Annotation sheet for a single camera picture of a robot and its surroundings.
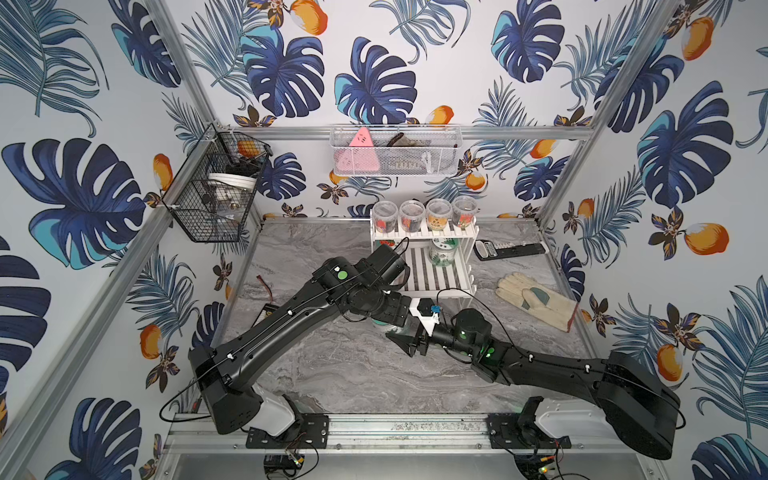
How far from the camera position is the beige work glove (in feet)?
3.14

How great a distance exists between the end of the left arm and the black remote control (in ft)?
1.93

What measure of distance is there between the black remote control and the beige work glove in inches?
3.8

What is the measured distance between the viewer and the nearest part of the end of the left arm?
62 centimetres

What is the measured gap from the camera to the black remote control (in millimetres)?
1119

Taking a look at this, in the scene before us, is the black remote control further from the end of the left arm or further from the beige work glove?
the end of the left arm
